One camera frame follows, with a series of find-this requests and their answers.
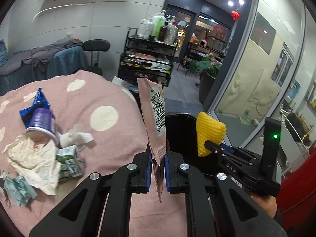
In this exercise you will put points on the black trash bin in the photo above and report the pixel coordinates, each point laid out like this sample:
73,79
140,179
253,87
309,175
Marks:
181,135

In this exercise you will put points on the clear plastic bottle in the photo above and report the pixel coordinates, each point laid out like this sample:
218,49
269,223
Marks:
171,33

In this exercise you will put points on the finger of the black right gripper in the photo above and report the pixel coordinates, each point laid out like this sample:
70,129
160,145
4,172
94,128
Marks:
224,158
241,152

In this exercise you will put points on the white tissue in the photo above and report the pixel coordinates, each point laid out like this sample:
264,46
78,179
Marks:
75,137

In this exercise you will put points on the pink polka dot bedspread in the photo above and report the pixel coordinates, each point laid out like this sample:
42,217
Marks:
104,121

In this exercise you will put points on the blue bundled bedding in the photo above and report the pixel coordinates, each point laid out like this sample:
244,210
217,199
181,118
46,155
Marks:
3,53

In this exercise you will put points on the pink snack wrapper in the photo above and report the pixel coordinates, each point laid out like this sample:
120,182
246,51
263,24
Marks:
154,115

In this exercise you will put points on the black rolling cart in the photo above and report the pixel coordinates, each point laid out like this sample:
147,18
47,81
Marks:
143,58

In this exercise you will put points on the purple yogurt cup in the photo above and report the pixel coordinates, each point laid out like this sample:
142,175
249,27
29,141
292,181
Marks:
42,124

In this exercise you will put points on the large crumpled white paper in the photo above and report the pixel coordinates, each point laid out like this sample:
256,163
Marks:
36,162

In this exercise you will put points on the black chair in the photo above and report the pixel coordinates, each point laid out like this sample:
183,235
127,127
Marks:
95,47

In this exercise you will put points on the green drink carton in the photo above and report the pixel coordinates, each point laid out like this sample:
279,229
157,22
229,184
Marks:
71,165

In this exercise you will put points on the potted green plant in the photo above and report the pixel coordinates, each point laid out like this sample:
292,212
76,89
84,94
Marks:
208,67

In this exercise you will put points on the hand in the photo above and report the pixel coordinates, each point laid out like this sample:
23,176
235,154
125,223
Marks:
267,203

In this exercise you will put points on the green bottle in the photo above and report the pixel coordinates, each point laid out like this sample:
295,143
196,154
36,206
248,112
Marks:
158,22

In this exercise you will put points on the teal crumpled paper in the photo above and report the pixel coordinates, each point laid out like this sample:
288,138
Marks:
18,189

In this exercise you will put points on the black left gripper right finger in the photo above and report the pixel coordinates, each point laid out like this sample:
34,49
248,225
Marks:
214,206

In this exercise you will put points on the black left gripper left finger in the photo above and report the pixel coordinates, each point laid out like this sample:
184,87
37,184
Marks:
100,205

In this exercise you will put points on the blue covered massage bed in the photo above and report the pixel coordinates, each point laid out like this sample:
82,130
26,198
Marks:
65,62

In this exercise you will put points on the blue snack wrapper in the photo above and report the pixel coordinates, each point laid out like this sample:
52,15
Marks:
39,102

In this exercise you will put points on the grey blanket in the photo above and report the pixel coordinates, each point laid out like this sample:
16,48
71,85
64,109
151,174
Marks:
37,57

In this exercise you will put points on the white bottle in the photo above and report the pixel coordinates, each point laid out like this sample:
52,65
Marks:
148,29

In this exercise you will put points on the dark brown bottle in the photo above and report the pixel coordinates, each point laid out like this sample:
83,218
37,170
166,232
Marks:
162,33

